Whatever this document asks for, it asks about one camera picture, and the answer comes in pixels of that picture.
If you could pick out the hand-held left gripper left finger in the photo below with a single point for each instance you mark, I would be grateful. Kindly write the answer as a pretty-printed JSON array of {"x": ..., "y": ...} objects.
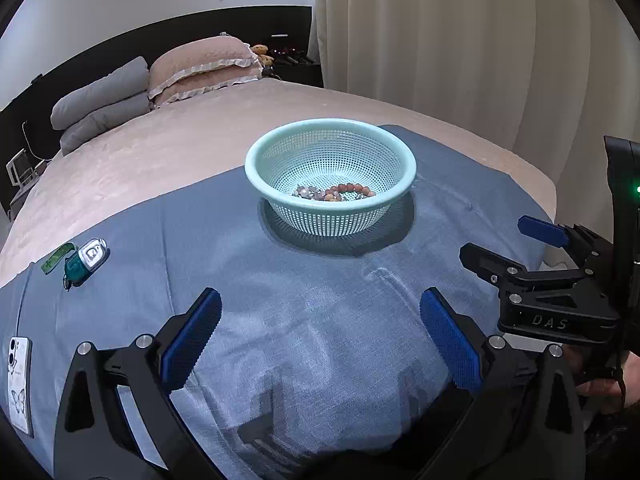
[{"x": 192, "y": 340}]

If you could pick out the black headboard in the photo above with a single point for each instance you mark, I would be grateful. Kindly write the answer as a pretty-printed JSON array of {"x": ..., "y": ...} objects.
[{"x": 100, "y": 45}]

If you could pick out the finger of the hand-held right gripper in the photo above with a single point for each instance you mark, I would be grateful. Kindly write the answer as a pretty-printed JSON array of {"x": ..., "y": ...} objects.
[
  {"x": 490, "y": 262},
  {"x": 542, "y": 231}
]

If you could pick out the white bedside device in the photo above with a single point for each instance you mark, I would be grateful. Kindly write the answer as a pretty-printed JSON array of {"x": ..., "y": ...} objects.
[{"x": 20, "y": 167}]

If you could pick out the brown teddy bear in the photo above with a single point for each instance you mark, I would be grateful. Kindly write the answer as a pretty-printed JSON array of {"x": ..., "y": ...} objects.
[{"x": 261, "y": 52}]

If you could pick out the person's right hand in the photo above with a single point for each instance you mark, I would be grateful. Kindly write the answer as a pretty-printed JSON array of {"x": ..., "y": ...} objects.
[{"x": 610, "y": 395}]

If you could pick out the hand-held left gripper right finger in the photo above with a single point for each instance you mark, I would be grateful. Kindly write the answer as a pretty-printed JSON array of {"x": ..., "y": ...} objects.
[{"x": 450, "y": 345}]

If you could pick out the cream curtain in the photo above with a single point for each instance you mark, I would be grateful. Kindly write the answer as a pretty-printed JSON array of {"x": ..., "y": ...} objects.
[{"x": 450, "y": 60}]

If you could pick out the blue cloth mat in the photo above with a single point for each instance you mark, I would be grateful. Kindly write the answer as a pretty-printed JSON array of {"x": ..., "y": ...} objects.
[{"x": 250, "y": 280}]

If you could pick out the pink frilled pillow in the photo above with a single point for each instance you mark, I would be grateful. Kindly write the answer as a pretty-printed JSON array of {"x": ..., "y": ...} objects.
[
  {"x": 210, "y": 87},
  {"x": 200, "y": 57}
]

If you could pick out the black nightstand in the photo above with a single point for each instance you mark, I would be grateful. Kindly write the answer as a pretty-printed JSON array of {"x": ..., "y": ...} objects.
[{"x": 300, "y": 72}]

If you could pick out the mint green plastic basket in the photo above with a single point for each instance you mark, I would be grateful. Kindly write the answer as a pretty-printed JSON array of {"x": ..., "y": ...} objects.
[{"x": 300, "y": 145}]

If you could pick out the beige bed blanket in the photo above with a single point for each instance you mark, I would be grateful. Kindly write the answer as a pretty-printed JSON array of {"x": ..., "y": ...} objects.
[{"x": 150, "y": 150}]

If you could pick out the white phone butterfly case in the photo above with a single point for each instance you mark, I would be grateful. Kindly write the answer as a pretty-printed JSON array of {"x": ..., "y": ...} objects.
[{"x": 20, "y": 385}]

